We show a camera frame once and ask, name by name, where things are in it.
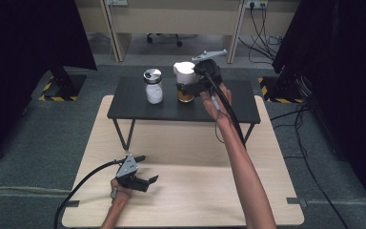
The white-lidded jar of amber liquid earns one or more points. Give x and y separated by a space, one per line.
184 74

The office chair base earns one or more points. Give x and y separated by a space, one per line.
164 37

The grey tape piece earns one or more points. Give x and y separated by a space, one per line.
72 203
295 201

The beige office desk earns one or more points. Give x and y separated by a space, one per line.
171 19

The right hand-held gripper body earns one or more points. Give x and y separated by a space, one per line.
211 71

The black shelf with metal legs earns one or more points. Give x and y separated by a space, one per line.
133 106

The glass shaker with metal lid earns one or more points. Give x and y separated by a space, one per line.
154 92

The white wall socket strip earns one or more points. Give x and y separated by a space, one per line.
117 2
256 3

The black stand with hazard tape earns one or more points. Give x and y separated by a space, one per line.
279 90
63 86

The person's left hand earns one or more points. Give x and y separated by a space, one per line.
120 194

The person's right hand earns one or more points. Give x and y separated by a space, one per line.
220 105

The black curtain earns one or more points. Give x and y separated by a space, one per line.
346 79
19 63

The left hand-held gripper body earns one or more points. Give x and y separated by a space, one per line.
127 168

